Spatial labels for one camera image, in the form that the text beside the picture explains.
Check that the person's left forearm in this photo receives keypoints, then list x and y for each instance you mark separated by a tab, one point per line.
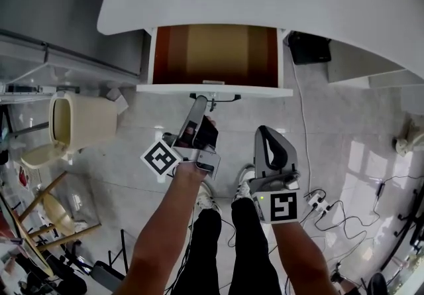
159	230

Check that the black office chair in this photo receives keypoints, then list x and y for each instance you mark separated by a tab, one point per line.
71	287

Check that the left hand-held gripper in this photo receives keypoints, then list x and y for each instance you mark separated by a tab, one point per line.
205	159

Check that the person's black trousers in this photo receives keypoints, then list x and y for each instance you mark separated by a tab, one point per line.
205	254

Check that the black folding chair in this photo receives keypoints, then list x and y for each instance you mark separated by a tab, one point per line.
106	273

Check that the black metal frame stand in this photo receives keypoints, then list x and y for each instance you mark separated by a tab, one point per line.
410	220

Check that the red white paper sheet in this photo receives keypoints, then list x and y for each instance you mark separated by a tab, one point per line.
24	177

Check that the cream trash bin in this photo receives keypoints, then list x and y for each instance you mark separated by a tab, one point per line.
96	121

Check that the white crumpled paper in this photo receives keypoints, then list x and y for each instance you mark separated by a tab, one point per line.
119	101

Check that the white power strip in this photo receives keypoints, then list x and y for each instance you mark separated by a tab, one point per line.
318	202

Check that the person's right forearm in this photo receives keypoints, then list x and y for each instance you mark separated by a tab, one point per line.
298	254

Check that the white shelving rack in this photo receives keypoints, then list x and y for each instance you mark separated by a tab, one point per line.
23	89

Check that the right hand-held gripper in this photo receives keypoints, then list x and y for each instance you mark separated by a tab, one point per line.
283	207

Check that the white desk drawer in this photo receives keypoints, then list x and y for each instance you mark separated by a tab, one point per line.
215	55

